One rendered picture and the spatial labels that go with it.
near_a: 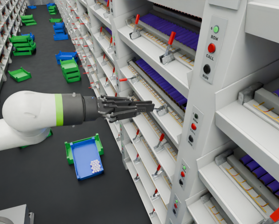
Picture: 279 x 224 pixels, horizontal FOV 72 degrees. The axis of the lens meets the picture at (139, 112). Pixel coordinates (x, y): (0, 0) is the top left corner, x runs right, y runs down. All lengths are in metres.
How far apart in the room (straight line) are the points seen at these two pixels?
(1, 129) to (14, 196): 1.14
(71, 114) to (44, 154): 1.41
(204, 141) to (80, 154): 1.35
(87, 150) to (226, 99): 1.43
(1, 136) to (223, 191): 0.61
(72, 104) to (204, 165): 0.39
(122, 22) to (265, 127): 0.78
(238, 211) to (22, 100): 0.57
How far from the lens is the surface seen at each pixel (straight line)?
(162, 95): 0.75
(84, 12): 2.38
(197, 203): 0.74
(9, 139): 0.67
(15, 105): 0.55
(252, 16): 0.36
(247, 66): 0.43
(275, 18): 0.34
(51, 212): 1.59
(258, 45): 0.42
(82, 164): 1.69
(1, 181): 1.92
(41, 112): 0.54
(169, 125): 0.67
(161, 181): 1.00
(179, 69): 0.57
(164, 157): 0.83
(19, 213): 1.21
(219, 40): 0.40
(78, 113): 0.55
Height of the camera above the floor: 1.34
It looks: 37 degrees down
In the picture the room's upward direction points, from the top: straight up
